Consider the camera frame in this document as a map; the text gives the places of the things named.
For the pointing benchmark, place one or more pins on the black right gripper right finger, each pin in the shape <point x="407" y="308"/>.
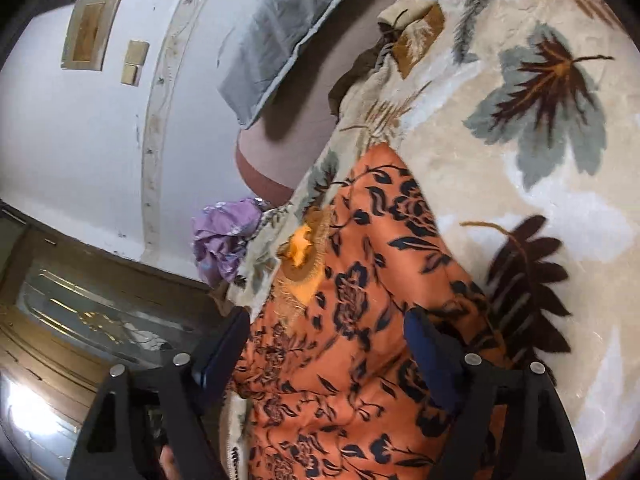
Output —
<point x="508" y="424"/>

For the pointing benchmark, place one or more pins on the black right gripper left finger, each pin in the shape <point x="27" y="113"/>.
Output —
<point x="116" y="440"/>

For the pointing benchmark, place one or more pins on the orange black floral garment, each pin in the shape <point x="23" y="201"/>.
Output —
<point x="334" y="392"/>

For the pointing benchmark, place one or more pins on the wooden glass-panel door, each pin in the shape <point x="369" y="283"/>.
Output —
<point x="68" y="313"/>

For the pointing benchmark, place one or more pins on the purple crumpled cloth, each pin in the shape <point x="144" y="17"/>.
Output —
<point x="220" y="233"/>

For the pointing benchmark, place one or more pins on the pinkish brown mattress sheet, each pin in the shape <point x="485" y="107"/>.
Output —
<point x="275" y="153"/>

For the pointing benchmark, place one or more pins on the cream leaf-pattern fleece blanket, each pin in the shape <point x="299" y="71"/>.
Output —
<point x="519" y="120"/>

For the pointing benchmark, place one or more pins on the grey pillow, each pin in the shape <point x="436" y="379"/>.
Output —
<point x="263" y="43"/>

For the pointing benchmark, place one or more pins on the beige wall switch plate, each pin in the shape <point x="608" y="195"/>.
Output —
<point x="135" y="57"/>

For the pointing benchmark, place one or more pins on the beige framed wall panel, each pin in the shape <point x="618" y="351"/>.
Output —
<point x="88" y="33"/>

